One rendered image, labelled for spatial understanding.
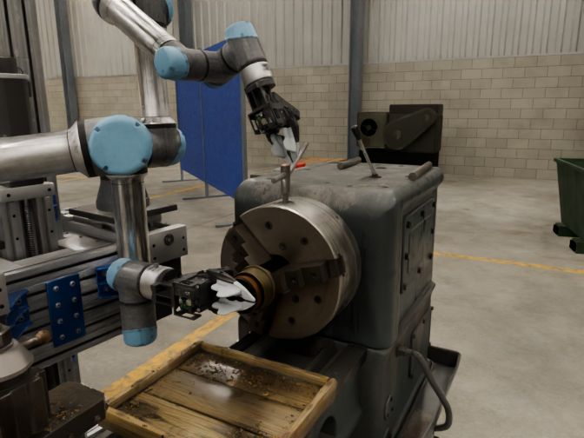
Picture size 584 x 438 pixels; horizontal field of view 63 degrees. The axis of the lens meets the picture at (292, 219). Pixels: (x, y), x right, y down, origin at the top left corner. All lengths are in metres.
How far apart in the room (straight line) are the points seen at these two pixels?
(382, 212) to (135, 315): 0.60
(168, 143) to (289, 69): 10.80
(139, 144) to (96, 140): 0.08
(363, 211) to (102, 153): 0.58
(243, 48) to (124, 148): 0.40
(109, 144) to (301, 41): 11.30
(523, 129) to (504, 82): 1.02
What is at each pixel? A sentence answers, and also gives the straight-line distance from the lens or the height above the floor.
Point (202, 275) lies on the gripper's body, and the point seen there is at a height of 1.12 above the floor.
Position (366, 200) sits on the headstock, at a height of 1.23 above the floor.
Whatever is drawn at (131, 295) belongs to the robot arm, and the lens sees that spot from 1.09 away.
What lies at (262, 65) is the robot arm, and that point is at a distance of 1.20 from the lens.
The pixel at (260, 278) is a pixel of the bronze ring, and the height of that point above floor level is 1.11.
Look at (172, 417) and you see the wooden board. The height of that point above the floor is 0.88.
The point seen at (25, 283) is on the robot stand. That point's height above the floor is 1.04.
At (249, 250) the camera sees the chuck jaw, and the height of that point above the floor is 1.14.
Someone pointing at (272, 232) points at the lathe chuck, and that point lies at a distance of 1.05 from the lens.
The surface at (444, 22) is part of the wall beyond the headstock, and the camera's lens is 11.19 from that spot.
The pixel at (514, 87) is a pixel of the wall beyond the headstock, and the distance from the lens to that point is 10.82.
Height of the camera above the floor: 1.45
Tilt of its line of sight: 13 degrees down
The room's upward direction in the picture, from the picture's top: straight up
